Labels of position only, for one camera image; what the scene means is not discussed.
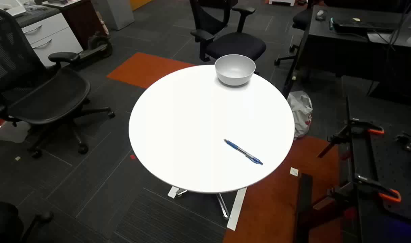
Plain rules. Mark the white bowl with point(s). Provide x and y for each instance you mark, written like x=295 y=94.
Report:
x=234 y=67

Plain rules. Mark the black orange clamp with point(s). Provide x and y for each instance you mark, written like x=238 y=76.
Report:
x=354 y=133
x=370 y=189

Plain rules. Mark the dark brown cabinet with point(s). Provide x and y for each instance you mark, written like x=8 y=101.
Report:
x=82 y=22

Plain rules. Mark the white plastic bag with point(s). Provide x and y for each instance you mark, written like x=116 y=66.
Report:
x=301 y=113

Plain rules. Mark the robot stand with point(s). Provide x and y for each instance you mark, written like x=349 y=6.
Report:
x=377 y=182

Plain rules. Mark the black mesh office chair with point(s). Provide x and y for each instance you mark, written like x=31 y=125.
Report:
x=40 y=94

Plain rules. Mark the black scooter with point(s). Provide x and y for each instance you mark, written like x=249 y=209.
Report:
x=90 y=50

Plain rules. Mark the white drawer cabinet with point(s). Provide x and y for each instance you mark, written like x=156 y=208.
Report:
x=50 y=35

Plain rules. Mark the black desk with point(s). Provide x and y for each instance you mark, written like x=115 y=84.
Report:
x=360 y=50

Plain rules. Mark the black keyboard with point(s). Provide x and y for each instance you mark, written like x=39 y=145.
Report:
x=360 y=26

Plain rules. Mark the blue pen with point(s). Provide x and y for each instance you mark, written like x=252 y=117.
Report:
x=243 y=152

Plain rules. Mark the black padded office chair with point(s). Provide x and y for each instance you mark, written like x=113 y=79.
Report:
x=232 y=44

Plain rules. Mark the computer mouse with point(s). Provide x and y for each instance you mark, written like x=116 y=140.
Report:
x=320 y=15

